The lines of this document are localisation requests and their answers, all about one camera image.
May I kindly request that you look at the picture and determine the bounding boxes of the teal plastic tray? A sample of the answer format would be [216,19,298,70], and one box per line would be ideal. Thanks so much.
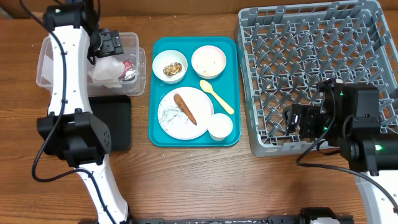
[148,37,241,147]

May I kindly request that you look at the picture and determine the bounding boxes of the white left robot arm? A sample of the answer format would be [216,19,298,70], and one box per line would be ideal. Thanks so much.
[32,1,134,223]

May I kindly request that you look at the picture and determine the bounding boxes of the white round plate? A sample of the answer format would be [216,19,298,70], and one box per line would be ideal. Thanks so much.
[157,86,214,140]

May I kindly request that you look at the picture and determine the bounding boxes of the grey dishwasher rack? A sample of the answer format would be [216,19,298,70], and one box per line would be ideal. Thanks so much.
[235,1,397,157]

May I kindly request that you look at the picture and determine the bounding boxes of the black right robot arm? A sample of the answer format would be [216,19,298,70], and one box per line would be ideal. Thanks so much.
[284,78,397,223]

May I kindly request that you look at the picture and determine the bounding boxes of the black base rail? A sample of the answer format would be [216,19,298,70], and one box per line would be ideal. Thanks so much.
[127,207,354,224]

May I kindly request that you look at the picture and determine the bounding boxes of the brown food scraps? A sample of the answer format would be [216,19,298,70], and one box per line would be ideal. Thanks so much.
[163,62,183,77]

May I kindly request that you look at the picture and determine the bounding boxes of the black tray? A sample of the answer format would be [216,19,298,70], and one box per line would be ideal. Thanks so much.
[89,95,132,152]

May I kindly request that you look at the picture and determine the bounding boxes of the clear plastic bin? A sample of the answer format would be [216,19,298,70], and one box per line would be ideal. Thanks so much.
[36,32,146,96]

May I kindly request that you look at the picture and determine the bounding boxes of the white napkin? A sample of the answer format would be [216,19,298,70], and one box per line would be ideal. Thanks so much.
[88,56,125,88]

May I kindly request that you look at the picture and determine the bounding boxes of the pink empty bowl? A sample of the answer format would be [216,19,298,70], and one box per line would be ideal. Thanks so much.
[191,45,226,79]

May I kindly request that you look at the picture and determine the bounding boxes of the brown sausage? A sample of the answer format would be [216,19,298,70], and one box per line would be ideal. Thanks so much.
[174,93,197,126]

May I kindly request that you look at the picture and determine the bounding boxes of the red foil wrapper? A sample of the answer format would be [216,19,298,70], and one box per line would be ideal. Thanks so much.
[119,60,137,82]

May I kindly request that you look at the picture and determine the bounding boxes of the yellow plastic spoon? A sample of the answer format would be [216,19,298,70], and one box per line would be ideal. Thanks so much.
[200,80,234,115]

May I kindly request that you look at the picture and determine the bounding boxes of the white plastic cup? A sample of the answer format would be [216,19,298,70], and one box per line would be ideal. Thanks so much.
[208,113,233,141]

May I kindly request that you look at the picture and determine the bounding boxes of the white bowl with food scraps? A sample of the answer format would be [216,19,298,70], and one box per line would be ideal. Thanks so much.
[152,50,188,84]

